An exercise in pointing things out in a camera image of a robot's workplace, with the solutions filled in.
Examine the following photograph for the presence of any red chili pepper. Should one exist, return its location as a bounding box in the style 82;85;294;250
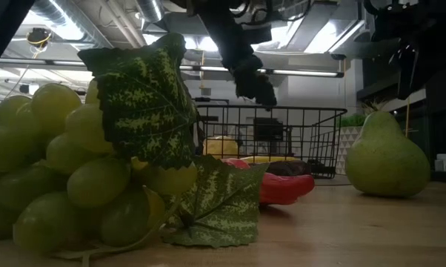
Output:
217;157;316;207

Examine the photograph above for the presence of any silver ceiling duct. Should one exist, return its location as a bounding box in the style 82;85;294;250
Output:
133;0;165;23

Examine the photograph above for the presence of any ceiling strip light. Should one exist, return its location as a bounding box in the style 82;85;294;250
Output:
180;65;345;79

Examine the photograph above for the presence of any green pear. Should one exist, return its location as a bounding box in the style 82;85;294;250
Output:
344;110;431;198

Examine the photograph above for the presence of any yellow round fruit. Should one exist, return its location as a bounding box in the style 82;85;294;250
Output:
202;136;239;159

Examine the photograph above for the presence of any black ceiling-mounted device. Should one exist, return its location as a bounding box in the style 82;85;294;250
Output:
26;27;53;49

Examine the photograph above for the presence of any black wire basket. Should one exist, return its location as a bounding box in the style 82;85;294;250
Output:
193;96;349;179

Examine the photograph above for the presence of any succulent in white patterned pot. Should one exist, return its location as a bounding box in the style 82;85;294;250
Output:
336;98;372;176

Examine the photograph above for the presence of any green grape bunch with leaves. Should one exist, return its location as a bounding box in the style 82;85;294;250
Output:
0;32;270;260

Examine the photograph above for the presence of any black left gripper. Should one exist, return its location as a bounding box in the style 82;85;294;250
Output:
170;0;309;71

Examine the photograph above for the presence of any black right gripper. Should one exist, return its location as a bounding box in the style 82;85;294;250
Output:
367;0;446;100

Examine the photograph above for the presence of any dark purple eggplant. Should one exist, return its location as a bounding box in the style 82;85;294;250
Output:
265;159;313;178

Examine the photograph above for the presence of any yellow banana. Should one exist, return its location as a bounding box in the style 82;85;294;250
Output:
240;155;300;165

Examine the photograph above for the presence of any black grape bunch with leaf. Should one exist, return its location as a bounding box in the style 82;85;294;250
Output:
233;55;278;107

